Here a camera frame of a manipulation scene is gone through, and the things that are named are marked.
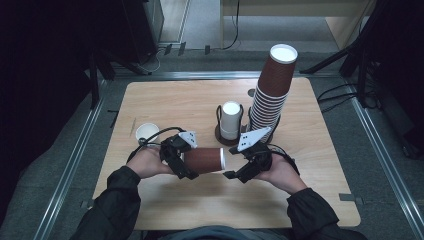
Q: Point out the black cabinet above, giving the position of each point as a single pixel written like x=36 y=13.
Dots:
x=133 y=30

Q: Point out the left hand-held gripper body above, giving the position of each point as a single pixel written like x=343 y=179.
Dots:
x=171 y=150

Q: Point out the black stand leg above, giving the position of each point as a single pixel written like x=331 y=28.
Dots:
x=94 y=83

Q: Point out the black tripod stand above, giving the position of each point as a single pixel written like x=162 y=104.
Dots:
x=353 y=50

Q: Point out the light wooden furniture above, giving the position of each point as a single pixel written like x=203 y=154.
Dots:
x=343 y=23

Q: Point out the long metal floor rail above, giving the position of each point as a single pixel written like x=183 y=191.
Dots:
x=386 y=166
x=70 y=166

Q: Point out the stack of white paper cups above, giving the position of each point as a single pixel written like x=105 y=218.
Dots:
x=231 y=120

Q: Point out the single brown paper cup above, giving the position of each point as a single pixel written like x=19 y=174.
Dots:
x=205 y=160

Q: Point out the grey tape strip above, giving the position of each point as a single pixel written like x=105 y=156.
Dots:
x=350 y=198

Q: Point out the person's left hand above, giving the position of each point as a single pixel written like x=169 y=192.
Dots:
x=146 y=163

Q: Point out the single white paper cup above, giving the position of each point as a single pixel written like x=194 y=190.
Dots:
x=146 y=130

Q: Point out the short metal floor rail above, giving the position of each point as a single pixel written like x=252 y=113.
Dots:
x=200 y=75

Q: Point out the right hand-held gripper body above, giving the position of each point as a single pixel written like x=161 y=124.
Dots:
x=256 y=160

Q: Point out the stack of brown paper cups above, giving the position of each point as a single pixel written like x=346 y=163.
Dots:
x=276 y=78

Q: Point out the person's grey torso clothing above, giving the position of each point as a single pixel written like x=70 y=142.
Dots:
x=213 y=233

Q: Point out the person's right hand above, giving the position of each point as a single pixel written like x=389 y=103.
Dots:
x=283 y=173

